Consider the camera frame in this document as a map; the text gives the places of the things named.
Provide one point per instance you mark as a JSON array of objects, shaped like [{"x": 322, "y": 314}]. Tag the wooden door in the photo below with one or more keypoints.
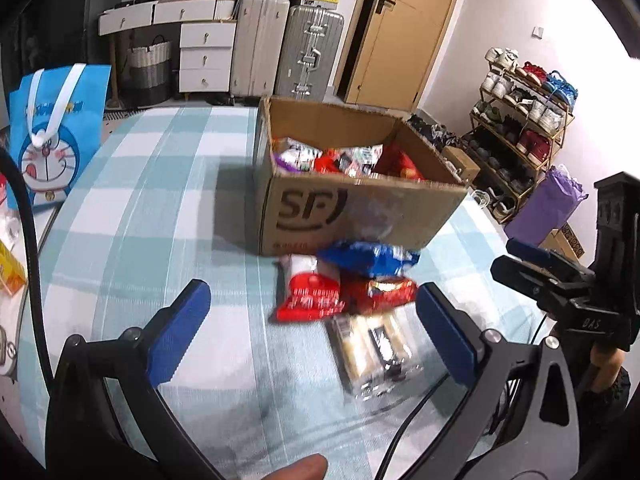
[{"x": 390, "y": 50}]

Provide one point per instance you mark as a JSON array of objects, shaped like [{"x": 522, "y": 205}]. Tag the yellow small box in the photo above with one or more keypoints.
[{"x": 12, "y": 274}]

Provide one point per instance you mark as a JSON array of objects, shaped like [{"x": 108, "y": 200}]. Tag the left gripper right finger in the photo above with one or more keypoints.
[{"x": 540, "y": 439}]

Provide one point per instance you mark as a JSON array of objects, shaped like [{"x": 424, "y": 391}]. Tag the white drawer desk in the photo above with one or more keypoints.
[{"x": 207, "y": 31}]

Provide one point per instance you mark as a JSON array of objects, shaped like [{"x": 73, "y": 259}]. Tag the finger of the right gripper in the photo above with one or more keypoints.
[
  {"x": 562, "y": 288},
  {"x": 541, "y": 257}
]

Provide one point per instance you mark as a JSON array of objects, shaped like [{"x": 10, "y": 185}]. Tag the blue Doraemon gift bag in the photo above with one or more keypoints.
[{"x": 55, "y": 128}]

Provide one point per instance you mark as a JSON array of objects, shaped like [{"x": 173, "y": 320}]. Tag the silver aluminium suitcase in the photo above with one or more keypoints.
[{"x": 309, "y": 49}]

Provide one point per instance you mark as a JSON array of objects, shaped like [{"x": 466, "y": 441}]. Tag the purple bag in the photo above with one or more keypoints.
[{"x": 548, "y": 208}]

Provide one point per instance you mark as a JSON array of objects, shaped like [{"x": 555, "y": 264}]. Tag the clear sandwich cake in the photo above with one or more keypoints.
[{"x": 374, "y": 352}]

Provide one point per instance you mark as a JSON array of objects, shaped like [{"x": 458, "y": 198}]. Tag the red Oreo pack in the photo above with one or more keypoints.
[{"x": 365, "y": 296}]

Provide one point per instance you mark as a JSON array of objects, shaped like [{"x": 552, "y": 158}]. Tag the white noodle snack bag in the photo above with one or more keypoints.
[{"x": 294, "y": 156}]

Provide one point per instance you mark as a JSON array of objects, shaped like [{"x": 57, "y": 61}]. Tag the SF Express cardboard box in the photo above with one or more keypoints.
[{"x": 301, "y": 212}]

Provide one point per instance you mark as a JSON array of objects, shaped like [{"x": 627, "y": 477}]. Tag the red white snack pack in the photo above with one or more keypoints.
[{"x": 312, "y": 290}]

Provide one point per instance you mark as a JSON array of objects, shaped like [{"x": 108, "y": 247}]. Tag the red snack bag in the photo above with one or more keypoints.
[{"x": 394, "y": 162}]

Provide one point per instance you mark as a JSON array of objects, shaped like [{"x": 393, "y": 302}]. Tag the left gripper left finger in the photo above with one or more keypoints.
[{"x": 83, "y": 432}]

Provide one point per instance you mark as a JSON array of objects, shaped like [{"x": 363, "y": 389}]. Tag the small cardboard box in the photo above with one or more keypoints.
[{"x": 466, "y": 169}]

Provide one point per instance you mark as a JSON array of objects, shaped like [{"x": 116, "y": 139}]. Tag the striped laundry basket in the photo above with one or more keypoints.
[{"x": 150, "y": 72}]

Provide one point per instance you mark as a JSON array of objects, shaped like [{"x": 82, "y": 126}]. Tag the person's left hand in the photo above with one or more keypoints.
[{"x": 312, "y": 467}]

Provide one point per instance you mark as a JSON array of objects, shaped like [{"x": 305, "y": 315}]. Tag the shoe rack with shoes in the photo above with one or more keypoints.
[{"x": 517, "y": 127}]

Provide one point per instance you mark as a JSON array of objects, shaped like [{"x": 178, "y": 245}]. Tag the beige suitcase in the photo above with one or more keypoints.
[{"x": 257, "y": 46}]

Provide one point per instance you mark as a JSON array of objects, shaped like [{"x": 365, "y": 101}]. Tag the blue Oreo pack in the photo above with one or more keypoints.
[{"x": 373, "y": 260}]

